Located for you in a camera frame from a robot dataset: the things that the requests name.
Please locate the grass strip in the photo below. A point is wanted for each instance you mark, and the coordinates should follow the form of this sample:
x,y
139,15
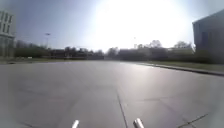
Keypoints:
x,y
190,65

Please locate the grass verge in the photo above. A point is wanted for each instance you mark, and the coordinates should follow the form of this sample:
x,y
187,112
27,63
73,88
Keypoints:
x,y
33,60

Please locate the street lamp pole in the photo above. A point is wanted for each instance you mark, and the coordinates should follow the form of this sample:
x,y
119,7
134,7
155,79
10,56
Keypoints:
x,y
47,39

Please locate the grey concrete slab plaza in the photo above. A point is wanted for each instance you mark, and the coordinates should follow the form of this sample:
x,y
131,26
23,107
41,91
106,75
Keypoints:
x,y
100,86

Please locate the robot's own part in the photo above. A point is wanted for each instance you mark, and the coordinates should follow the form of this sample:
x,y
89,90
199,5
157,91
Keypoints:
x,y
138,123
75,124

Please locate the white building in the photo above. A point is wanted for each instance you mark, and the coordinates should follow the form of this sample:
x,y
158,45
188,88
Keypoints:
x,y
5,30

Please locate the dark grey building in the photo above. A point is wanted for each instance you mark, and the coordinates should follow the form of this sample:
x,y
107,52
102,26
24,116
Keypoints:
x,y
210,36

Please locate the grey kerb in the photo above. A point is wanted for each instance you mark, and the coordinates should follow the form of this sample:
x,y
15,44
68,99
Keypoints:
x,y
186,69

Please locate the row of trees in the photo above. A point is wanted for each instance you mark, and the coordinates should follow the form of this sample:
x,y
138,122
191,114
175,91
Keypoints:
x,y
140,54

